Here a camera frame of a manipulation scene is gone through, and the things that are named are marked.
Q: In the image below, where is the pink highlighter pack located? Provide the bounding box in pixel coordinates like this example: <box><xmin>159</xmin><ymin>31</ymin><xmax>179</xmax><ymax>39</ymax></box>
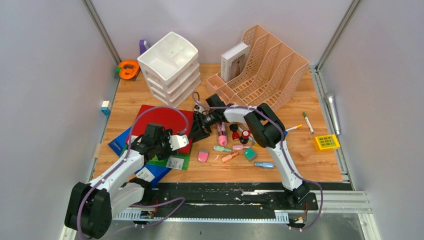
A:
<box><xmin>216</xmin><ymin>121</ymin><xmax>228</xmax><ymax>146</ymax></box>

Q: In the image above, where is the white plastic drawer unit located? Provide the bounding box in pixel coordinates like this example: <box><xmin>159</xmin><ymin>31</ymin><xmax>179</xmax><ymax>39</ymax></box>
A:
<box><xmin>137</xmin><ymin>31</ymin><xmax>201</xmax><ymax>108</ymax></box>

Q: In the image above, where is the purple object at wall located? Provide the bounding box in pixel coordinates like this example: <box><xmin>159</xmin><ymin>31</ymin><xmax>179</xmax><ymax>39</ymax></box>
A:
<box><xmin>139</xmin><ymin>39</ymin><xmax>150</xmax><ymax>56</ymax></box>

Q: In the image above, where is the purple cable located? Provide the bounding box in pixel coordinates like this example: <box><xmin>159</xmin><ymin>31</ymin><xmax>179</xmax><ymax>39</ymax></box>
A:
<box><xmin>191</xmin><ymin>91</ymin><xmax>324</xmax><ymax>232</ymax></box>
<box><xmin>76</xmin><ymin>105</ymin><xmax>190</xmax><ymax>240</ymax></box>

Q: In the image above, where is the blue white small block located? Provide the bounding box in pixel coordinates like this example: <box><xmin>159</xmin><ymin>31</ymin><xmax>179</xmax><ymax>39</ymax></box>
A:
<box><xmin>100</xmin><ymin>100</ymin><xmax>112</xmax><ymax>117</ymax></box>

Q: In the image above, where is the white hardcover book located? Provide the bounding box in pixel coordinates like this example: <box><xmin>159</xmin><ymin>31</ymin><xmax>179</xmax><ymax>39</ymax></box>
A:
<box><xmin>220</xmin><ymin>42</ymin><xmax>251</xmax><ymax>83</ymax></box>

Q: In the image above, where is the green folder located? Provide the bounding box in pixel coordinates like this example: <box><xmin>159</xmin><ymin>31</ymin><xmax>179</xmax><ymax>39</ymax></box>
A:
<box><xmin>116</xmin><ymin>149</ymin><xmax>190</xmax><ymax>172</ymax></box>

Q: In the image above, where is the teal eraser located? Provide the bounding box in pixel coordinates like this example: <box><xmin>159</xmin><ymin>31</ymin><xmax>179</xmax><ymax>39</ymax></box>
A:
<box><xmin>243</xmin><ymin>148</ymin><xmax>257</xmax><ymax>162</ymax></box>

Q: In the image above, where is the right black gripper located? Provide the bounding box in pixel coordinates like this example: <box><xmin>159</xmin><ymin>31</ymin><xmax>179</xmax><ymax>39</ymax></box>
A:
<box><xmin>188</xmin><ymin>110</ymin><xmax>219</xmax><ymax>143</ymax></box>

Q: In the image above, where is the green cap white marker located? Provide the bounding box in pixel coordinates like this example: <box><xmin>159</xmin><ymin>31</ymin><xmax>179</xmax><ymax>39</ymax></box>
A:
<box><xmin>302</xmin><ymin>112</ymin><xmax>315</xmax><ymax>134</ymax></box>

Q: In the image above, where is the green mini highlighter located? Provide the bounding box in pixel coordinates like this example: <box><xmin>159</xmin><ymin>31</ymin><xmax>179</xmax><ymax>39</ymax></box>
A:
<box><xmin>213</xmin><ymin>145</ymin><xmax>233</xmax><ymax>153</ymax></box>

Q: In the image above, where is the yellow small crate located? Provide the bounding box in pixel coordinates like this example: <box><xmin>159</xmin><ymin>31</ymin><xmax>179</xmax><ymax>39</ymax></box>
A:
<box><xmin>313</xmin><ymin>134</ymin><xmax>340</xmax><ymax>152</ymax></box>

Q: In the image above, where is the red folder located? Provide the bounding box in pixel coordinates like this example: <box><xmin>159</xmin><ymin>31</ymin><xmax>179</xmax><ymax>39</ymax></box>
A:
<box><xmin>131</xmin><ymin>104</ymin><xmax>194</xmax><ymax>155</ymax></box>

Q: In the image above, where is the blue folder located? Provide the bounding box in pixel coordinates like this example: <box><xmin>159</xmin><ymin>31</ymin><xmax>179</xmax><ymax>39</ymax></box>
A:
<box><xmin>108</xmin><ymin>128</ymin><xmax>172</xmax><ymax>188</ymax></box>

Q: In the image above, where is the pink plastic file organizer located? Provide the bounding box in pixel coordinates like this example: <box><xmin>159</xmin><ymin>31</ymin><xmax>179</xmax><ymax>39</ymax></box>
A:
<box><xmin>206</xmin><ymin>24</ymin><xmax>309</xmax><ymax>111</ymax></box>

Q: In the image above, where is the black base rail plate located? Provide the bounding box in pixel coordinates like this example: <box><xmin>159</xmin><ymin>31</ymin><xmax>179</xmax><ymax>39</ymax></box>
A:
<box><xmin>150</xmin><ymin>182</ymin><xmax>319</xmax><ymax>219</ymax></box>

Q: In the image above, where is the orange tape dispenser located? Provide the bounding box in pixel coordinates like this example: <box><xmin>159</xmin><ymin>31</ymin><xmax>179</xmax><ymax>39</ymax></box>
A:
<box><xmin>115</xmin><ymin>59</ymin><xmax>140</xmax><ymax>80</ymax></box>

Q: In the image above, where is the yellow cap white marker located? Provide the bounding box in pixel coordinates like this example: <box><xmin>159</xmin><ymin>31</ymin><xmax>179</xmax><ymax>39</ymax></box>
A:
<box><xmin>285</xmin><ymin>124</ymin><xmax>303</xmax><ymax>132</ymax></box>

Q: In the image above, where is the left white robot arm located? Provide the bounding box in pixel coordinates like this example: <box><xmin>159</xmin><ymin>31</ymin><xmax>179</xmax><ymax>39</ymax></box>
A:
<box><xmin>64</xmin><ymin>123</ymin><xmax>189</xmax><ymax>239</ymax></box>

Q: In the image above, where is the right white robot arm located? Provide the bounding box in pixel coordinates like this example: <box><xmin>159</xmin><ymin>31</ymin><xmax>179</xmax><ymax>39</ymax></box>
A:
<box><xmin>188</xmin><ymin>92</ymin><xmax>310</xmax><ymax>209</ymax></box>

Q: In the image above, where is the red round stamp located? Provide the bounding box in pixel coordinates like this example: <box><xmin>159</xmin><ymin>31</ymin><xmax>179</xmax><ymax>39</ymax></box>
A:
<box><xmin>239</xmin><ymin>130</ymin><xmax>250</xmax><ymax>145</ymax></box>

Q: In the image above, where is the pink mini highlighter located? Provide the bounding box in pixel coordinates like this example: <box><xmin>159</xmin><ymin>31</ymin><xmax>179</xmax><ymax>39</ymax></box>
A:
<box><xmin>232</xmin><ymin>144</ymin><xmax>252</xmax><ymax>151</ymax></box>

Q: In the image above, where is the pink eraser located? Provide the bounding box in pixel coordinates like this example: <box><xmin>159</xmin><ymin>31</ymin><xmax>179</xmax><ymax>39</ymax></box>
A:
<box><xmin>197</xmin><ymin>150</ymin><xmax>209</xmax><ymax>163</ymax></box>

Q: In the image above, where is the orange mini highlighter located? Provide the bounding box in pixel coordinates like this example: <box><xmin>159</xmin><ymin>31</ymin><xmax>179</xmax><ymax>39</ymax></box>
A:
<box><xmin>221</xmin><ymin>151</ymin><xmax>239</xmax><ymax>163</ymax></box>

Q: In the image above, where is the blue mini highlighter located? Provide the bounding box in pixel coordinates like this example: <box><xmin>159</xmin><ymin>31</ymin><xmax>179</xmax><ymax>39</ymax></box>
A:
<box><xmin>254</xmin><ymin>162</ymin><xmax>275</xmax><ymax>169</ymax></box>

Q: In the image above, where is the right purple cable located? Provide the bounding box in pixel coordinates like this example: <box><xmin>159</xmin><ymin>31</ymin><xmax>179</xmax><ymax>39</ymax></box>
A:
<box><xmin>191</xmin><ymin>91</ymin><xmax>324</xmax><ymax>232</ymax></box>

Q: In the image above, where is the red black stamp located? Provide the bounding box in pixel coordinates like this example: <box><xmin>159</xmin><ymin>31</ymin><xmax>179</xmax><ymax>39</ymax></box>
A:
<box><xmin>229</xmin><ymin>123</ymin><xmax>240</xmax><ymax>141</ymax></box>

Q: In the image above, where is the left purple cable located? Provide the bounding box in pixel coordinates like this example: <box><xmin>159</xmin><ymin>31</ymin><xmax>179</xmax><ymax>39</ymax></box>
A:
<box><xmin>76</xmin><ymin>105</ymin><xmax>190</xmax><ymax>240</ymax></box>

